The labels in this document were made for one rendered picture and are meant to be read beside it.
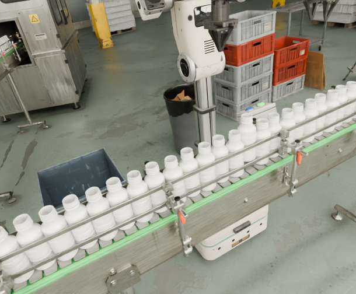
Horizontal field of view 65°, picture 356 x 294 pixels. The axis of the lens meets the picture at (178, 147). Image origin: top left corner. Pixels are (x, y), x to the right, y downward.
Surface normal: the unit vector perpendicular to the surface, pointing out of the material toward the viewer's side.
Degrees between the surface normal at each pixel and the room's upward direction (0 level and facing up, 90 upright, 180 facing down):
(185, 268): 0
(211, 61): 90
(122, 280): 90
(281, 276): 0
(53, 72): 90
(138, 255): 90
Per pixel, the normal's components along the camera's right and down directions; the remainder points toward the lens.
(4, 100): 0.19, 0.51
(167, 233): 0.48, 0.43
